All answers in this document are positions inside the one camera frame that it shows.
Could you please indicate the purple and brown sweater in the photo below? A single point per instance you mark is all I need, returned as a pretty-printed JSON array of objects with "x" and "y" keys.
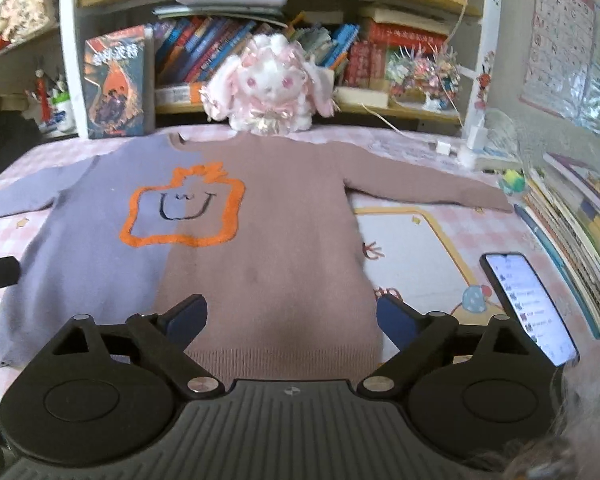
[{"x": 260, "y": 240}]

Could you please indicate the small toy figures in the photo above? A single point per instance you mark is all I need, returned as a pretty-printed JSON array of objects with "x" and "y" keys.
[{"x": 52, "y": 100}]

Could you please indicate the pink paper flower ornament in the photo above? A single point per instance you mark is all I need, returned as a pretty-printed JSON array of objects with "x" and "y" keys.
[{"x": 425, "y": 75}]

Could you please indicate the white flat device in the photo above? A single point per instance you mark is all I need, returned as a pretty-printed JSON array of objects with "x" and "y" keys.
[{"x": 230, "y": 0}]

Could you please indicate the green and yellow toy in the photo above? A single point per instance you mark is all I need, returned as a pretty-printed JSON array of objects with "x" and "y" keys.
[{"x": 512, "y": 180}]

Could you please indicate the alphabet wall poster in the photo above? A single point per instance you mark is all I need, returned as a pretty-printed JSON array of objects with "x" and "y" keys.
[{"x": 570, "y": 40}]

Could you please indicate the stack of picture books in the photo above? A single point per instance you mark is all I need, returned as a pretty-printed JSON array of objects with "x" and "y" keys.
[{"x": 575, "y": 240}]

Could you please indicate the black smartphone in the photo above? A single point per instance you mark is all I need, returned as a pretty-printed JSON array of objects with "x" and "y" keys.
[{"x": 530, "y": 305}]

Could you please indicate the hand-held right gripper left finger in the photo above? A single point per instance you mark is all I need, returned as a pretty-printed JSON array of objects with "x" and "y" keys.
[{"x": 187, "y": 316}]

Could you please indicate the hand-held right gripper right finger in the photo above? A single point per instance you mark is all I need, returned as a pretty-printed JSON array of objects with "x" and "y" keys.
[{"x": 391, "y": 317}]

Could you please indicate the pink and white plush bunny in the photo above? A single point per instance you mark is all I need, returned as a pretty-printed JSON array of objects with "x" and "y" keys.
[{"x": 270, "y": 82}]

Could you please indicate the row of red books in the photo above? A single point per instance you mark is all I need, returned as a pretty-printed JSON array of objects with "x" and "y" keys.
[{"x": 395, "y": 47}]

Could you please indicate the dark cover book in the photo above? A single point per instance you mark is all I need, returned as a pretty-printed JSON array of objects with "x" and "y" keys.
[{"x": 117, "y": 85}]

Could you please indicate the grey fluffy cloth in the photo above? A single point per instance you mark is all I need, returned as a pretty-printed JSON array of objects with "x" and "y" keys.
[{"x": 580, "y": 425}]

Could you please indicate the white bookshelf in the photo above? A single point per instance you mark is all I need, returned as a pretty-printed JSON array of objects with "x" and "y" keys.
[{"x": 70, "y": 35}]

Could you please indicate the row of colourful books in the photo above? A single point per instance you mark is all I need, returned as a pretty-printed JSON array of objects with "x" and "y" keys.
[{"x": 215, "y": 45}]

